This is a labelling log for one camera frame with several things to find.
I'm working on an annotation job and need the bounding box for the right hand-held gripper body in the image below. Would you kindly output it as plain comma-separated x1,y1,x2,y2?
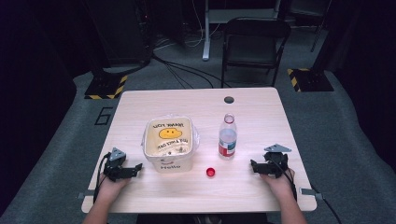
262,143,292,179

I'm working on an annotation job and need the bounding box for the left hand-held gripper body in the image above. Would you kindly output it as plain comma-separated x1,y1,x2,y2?
103,147,134,182

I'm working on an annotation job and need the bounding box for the person's right hand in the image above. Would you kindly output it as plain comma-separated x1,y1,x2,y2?
261,168,296,200

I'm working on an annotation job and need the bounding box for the person's left hand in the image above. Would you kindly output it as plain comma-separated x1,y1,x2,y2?
96,175,131,203

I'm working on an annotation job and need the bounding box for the cream plastic bin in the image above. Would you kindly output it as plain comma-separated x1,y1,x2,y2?
142,116,200,174

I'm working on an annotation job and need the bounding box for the clear plastic bottle red label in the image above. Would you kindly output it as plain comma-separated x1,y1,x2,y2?
218,113,238,161

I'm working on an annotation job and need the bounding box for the printed plastic bag liner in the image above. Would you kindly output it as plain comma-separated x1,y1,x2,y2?
141,115,201,159

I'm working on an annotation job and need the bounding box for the black striped stand base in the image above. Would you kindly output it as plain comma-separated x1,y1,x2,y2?
84,72,129,101
286,67,335,93

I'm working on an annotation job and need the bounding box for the black folding chair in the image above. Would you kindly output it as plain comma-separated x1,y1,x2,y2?
220,17,292,89

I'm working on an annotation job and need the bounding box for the black cabinet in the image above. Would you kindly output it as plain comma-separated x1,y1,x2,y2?
83,0,151,69

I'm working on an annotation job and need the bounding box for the left hand-held gripper cable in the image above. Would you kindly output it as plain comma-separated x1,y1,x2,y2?
92,151,112,203

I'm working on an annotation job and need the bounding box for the hand-held gripper cable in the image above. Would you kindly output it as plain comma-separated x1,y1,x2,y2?
270,158,299,201
92,151,112,203

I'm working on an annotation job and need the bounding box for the right hand-held gripper cable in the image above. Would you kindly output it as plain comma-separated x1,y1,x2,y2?
270,158,299,201

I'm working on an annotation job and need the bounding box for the thick black floor cable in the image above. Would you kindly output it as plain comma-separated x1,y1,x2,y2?
102,43,156,77

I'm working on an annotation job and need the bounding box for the thin black floor cable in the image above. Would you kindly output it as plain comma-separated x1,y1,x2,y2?
152,54,233,90

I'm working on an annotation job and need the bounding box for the white floor cable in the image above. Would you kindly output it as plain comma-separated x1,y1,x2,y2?
154,0,222,49

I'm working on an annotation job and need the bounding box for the white desk frame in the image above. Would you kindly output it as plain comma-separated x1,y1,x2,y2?
202,0,282,62

